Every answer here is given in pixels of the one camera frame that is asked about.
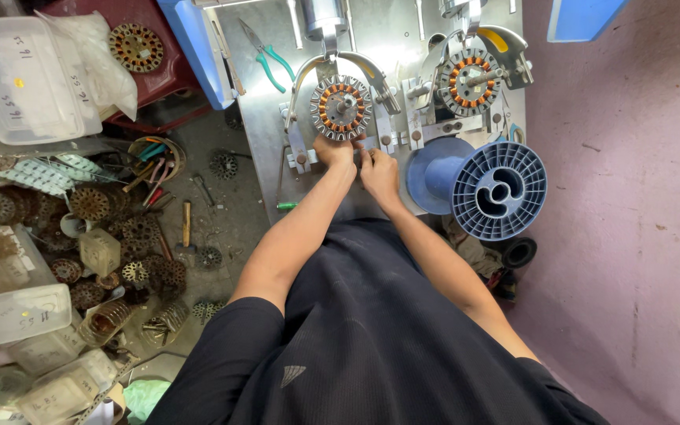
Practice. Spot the person's left hand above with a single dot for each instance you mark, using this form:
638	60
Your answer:
333	151

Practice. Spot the person's right hand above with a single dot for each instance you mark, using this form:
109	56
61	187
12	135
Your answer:
379	172

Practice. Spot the person's right fingers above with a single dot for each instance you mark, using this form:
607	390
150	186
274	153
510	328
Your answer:
367	157

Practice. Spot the person's left fingers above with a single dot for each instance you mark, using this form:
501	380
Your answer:
354	140

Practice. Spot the copper wound stator core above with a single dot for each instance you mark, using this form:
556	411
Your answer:
340	107
468	81

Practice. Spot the metal winding machine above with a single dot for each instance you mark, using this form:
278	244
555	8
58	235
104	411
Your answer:
375	88

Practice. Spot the dark stator core on floor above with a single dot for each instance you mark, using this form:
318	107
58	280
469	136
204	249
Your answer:
223	165

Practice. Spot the person's black shirt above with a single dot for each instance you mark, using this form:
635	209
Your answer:
375	336

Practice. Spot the blue machine side guard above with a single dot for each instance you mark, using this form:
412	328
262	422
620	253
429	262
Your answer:
197	53

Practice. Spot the round tin of hand tools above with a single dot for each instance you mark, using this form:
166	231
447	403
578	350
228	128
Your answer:
154	160

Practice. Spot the red plastic stool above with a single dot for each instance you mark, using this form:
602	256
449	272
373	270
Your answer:
157	71

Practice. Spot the bare stator core on stool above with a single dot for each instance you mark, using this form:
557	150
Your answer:
136	47

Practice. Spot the blue plastic panel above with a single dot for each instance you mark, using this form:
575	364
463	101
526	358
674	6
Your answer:
582	19

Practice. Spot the clear plastic bag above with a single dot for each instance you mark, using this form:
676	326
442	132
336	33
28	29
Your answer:
101	59

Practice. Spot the heap of rusty stator cores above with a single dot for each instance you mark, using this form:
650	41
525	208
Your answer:
98	236

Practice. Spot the cream plastic cube block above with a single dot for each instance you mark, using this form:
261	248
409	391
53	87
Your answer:
99	252

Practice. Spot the white blister strips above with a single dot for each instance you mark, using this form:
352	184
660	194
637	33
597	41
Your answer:
51	172

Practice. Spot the clear plastic jar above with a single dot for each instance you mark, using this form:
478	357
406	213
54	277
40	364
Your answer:
104	322

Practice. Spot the green plastic bag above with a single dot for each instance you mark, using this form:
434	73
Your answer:
144	399

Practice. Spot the large clear plastic container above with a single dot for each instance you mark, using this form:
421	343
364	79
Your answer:
27	77

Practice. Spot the small clear lidded container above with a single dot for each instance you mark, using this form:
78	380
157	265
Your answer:
23	314

